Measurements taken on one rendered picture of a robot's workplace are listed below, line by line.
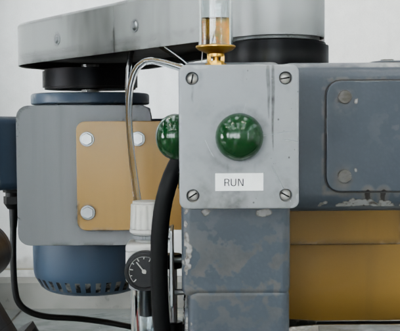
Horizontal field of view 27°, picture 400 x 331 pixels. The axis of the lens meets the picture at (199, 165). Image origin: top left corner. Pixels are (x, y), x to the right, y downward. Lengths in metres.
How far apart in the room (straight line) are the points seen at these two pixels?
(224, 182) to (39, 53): 0.51
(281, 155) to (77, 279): 0.53
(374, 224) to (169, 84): 4.95
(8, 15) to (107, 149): 5.00
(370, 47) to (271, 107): 5.36
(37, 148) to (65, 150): 0.03
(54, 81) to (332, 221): 0.39
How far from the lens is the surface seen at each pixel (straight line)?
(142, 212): 0.78
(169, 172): 0.58
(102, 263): 1.00
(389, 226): 0.83
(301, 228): 0.82
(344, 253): 0.88
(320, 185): 0.57
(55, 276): 1.02
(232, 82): 0.51
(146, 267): 0.77
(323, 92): 0.57
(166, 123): 0.53
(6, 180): 0.99
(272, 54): 0.68
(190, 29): 0.75
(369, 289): 0.89
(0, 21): 5.93
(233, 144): 0.50
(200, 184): 0.51
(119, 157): 0.94
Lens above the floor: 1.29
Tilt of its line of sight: 3 degrees down
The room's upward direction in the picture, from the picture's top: straight up
